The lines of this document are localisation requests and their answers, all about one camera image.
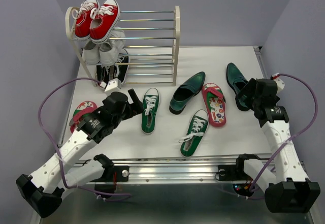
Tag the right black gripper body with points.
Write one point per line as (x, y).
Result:
(253, 97)

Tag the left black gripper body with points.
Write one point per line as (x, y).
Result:
(131, 110)

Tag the green sneaker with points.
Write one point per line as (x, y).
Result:
(196, 130)
(151, 102)

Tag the pink flip-flop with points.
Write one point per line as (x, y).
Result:
(82, 110)
(215, 104)

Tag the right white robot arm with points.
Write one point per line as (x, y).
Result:
(286, 186)

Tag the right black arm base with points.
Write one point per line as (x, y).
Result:
(241, 181)

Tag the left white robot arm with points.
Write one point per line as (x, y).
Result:
(45, 188)

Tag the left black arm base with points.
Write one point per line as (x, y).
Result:
(107, 183)

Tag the cream metal shoe rack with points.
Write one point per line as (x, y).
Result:
(152, 45)

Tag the right dark green loafer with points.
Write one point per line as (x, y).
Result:
(235, 79)

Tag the dark green loafer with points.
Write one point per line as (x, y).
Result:
(235, 79)
(185, 92)

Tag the right black sneaker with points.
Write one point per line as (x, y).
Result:
(120, 66)

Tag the black sneaker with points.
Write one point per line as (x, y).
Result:
(120, 66)
(103, 73)

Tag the left black sneaker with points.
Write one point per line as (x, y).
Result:
(103, 73)

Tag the right white sneaker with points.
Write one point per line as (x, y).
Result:
(109, 50)

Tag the white sneaker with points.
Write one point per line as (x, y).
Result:
(91, 53)
(109, 50)

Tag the left dark green loafer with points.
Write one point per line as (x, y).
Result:
(185, 92)

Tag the left white sneaker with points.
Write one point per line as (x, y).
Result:
(91, 53)

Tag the left red sneaker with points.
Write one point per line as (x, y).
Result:
(83, 19)

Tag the red sneaker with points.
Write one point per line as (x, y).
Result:
(104, 20)
(83, 19)

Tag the right red sneaker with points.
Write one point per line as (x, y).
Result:
(104, 20)

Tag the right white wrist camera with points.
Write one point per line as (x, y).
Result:
(280, 83)

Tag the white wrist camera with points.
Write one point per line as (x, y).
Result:
(113, 85)
(280, 83)

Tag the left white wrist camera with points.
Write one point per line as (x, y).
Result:
(113, 85)

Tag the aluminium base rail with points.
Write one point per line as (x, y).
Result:
(200, 170)

